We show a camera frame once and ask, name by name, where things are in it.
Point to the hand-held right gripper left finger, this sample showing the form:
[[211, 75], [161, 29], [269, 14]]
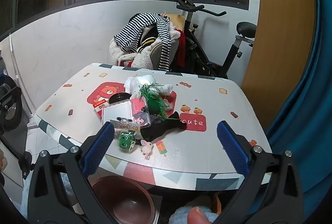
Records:
[[99, 146]]

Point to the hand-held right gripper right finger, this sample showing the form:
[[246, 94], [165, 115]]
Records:
[[233, 146]]

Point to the green frog toy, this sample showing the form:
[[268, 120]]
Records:
[[125, 139]]

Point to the clear plastic box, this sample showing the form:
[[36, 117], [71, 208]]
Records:
[[116, 112]]

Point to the red white packet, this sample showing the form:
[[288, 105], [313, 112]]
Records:
[[99, 107]]

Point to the pink white bunny toy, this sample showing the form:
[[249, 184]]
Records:
[[146, 147]]

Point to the black dotted glove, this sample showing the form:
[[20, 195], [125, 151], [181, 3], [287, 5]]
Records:
[[176, 120], [150, 133]]

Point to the black round lid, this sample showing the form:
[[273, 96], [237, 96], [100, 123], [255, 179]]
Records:
[[119, 97]]

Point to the pink photo card case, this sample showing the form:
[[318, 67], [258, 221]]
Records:
[[138, 110]]

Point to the brown plastic bin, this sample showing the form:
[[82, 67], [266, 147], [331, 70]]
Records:
[[124, 203]]

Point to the green tinsel ornament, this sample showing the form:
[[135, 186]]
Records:
[[155, 104]]

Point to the person's right forearm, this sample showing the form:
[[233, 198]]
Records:
[[179, 216]]

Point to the person's left hand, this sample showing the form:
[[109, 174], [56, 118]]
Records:
[[2, 160]]

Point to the person's right hand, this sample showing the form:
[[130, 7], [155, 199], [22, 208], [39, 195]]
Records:
[[198, 216]]

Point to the patterned folding table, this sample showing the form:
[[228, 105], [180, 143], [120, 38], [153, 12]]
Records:
[[207, 182]]

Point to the cartoon printed table mat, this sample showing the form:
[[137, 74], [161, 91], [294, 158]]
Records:
[[77, 99]]

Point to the orange object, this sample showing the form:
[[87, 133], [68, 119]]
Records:
[[217, 203]]

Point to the white plastic bag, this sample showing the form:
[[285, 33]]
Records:
[[137, 82]]

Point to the white fluffy garment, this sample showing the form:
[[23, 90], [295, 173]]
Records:
[[141, 60]]

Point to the blue curtain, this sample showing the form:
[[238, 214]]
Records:
[[311, 84]]

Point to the red cloth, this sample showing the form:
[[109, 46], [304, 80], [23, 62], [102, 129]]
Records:
[[182, 47]]

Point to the black yellow striped jacket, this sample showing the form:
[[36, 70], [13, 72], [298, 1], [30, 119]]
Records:
[[149, 43]]

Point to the black exercise bike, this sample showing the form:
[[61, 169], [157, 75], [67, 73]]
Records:
[[245, 28]]

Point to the orange wooden panel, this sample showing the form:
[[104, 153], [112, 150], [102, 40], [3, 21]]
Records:
[[280, 32]]

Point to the black white striped shirt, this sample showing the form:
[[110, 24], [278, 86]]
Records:
[[134, 27]]

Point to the beige chair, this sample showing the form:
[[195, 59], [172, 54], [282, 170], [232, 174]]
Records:
[[177, 22]]

